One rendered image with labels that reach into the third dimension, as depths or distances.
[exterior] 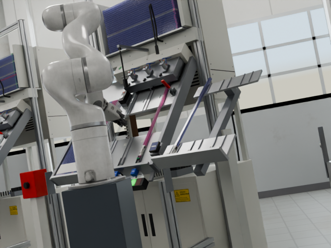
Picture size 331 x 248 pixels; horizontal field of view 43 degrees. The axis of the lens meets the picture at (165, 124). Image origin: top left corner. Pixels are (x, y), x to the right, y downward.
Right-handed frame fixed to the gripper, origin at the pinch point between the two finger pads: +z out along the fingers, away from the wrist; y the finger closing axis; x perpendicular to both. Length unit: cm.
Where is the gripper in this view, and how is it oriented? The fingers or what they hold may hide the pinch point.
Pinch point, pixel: (121, 122)
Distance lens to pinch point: 218.0
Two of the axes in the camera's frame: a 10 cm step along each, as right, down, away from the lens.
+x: -1.8, 8.5, -5.0
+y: -7.9, 1.7, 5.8
